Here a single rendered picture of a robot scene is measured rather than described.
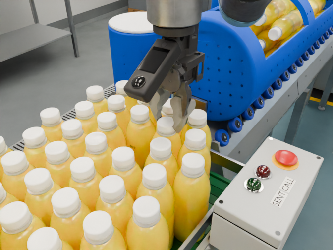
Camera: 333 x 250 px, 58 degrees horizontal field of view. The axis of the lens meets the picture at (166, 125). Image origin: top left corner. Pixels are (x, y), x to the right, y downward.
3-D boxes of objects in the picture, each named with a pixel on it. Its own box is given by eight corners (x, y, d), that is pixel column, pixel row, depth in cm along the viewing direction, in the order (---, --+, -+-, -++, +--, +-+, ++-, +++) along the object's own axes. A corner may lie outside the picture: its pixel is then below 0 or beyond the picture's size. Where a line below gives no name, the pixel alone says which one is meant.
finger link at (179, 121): (202, 124, 62) (198, 83, 58) (186, 139, 59) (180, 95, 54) (190, 121, 64) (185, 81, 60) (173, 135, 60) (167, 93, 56)
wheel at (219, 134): (225, 125, 78) (219, 127, 80) (216, 134, 75) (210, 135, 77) (233, 140, 79) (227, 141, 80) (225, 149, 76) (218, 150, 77)
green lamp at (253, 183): (263, 185, 46) (264, 179, 46) (257, 194, 45) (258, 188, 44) (249, 178, 47) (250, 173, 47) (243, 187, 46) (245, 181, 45)
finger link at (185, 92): (194, 114, 56) (189, 70, 52) (190, 118, 55) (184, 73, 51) (174, 110, 59) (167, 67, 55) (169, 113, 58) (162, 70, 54)
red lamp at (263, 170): (272, 172, 49) (273, 166, 48) (266, 180, 47) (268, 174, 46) (258, 166, 50) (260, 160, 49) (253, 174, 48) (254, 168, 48)
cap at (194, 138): (186, 133, 60) (187, 126, 59) (206, 135, 59) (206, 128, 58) (184, 146, 57) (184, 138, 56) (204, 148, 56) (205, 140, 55)
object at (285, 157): (299, 159, 51) (301, 154, 50) (292, 171, 49) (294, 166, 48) (278, 151, 53) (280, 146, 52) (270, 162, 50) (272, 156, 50)
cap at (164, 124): (164, 136, 59) (164, 128, 58) (153, 126, 62) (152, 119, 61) (180, 128, 61) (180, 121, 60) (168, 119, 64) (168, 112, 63)
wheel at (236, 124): (235, 112, 82) (229, 114, 84) (231, 125, 80) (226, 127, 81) (245, 121, 84) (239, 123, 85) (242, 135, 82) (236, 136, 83)
